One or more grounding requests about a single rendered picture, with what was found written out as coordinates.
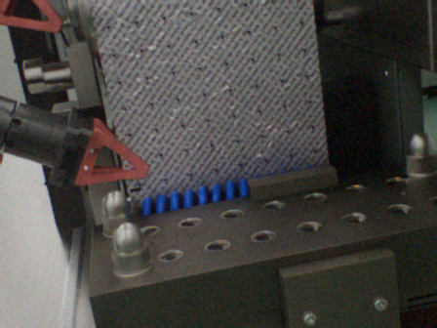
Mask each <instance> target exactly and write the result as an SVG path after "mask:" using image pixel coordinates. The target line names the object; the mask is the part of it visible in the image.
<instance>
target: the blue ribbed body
mask: <svg viewBox="0 0 437 328"><path fill-rule="evenodd" d="M247 180H248V179H245V178H244V179H241V180H240V188H238V189H237V187H236V185H235V182H234V181H228V182H227V183H226V191H223V189H222V187H221V185H220V184H218V183H215V184H214V185H213V187H212V194H210V193H209V190H208V189H207V188H206V187H205V186H204V185H203V186H201V187H199V189H198V196H196V194H195V192H194V190H193V189H191V188H189V189H187V190H186V191H185V193H184V199H183V198H182V197H181V196H180V193H179V192H178V191H173V192H172V194H171V197H170V201H169V200H168V197H167V196H166V195H165V194H159V196H157V200H156V205H155V203H154V200H153V199H152V198H151V197H149V196H147V197H145V198H143V200H142V204H141V208H140V212H141V215H142V216H148V215H152V214H159V213H162V212H169V211H172V210H176V209H183V208H186V207H193V206H196V205H203V204H207V203H214V202H218V201H221V200H227V199H231V198H238V197H241V196H249V190H248V186H247Z"/></svg>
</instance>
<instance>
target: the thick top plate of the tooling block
mask: <svg viewBox="0 0 437 328"><path fill-rule="evenodd" d="M406 168H407V165H400V166H397V167H393V168H386V169H383V170H375V171H372V172H365V173H362V174H355V175H352V176H348V177H340V178H338V185H334V186H331V187H324V188H321V189H314V190H310V191H304V192H301V193H297V194H290V195H286V196H279V197H276V198H269V199H266V200H260V201H256V202H253V200H252V199H251V196H241V197H238V198H231V199H227V200H221V201H218V202H214V203H207V204H203V205H196V206H193V207H186V208H183V209H176V210H172V211H169V212H162V213H159V214H152V215H148V216H141V217H137V218H135V220H136V223H137V225H139V230H140V231H141V235H142V237H143V242H144V243H145V244H147V245H148V249H149V252H150V259H151V260H152V262H153V263H154V267H153V268H152V270H151V271H149V272H148V273H146V274H144V275H143V276H139V277H136V278H118V277H116V276H114V272H113V270H114V264H113V262H112V256H111V252H112V250H113V249H114V246H113V243H112V238H106V237H105V236H103V225H94V226H93V232H92V257H91V267H90V280H89V302H90V304H91V311H92V313H93V319H94V321H95V325H96V328H233V327H240V326H242V325H249V324H252V323H256V322H262V321H264V320H271V319H273V318H280V317H283V316H284V307H283V302H282V291H281V286H280V281H279V271H278V268H279V267H287V266H290V265H296V264H300V263H307V262H310V261H313V260H320V259H323V258H330V257H332V256H339V255H343V254H349V253H352V252H359V251H362V250H369V249H373V248H376V247H381V246H386V247H388V249H389V250H390V251H391V252H393V254H395V267H396V276H397V286H398V292H402V291H406V290H412V289H416V288H421V287H425V286H431V285H434V284H437V174H436V175H434V176H432V177H421V178H419V177H410V176H408V175H406V174H405V169H406Z"/></svg>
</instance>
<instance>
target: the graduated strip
mask: <svg viewBox="0 0 437 328"><path fill-rule="evenodd" d="M85 234H86V227H85V226H84V227H77V228H75V229H73V230H72V232H71V242H70V247H69V257H68V263H67V268H66V278H65V283H64V293H63V299H62V304H61V314H60V324H59V328H77V324H78V316H79V308H80V292H81V283H82V274H83V259H84V250H85Z"/></svg>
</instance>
